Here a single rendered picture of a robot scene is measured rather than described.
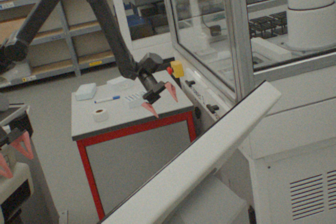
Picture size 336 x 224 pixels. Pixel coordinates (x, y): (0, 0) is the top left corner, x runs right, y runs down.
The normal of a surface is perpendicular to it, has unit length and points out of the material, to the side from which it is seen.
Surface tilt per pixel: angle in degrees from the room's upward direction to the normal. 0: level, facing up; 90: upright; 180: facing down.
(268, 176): 90
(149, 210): 40
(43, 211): 90
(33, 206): 90
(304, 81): 90
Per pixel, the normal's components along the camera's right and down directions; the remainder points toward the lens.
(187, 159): 0.37, -0.63
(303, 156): 0.22, 0.33
